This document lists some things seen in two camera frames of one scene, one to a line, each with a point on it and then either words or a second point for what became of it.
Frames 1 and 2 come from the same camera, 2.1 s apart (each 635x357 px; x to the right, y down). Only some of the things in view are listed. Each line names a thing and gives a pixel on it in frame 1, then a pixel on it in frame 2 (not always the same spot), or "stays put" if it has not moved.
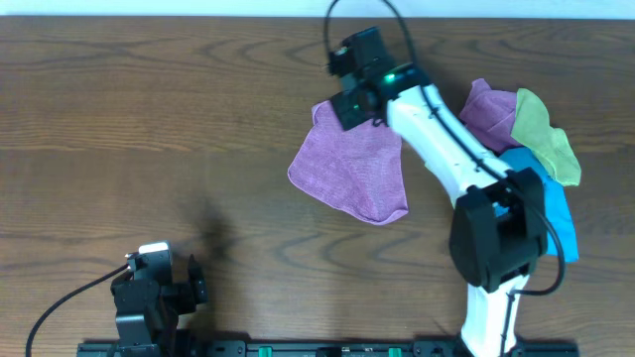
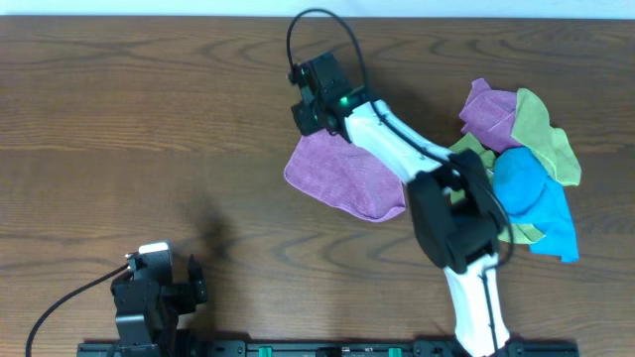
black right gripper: x=348 y=109 → x=305 y=119
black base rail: x=309 y=348 stays put
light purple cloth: x=357 y=171 stays put
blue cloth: x=557 y=206 stays put
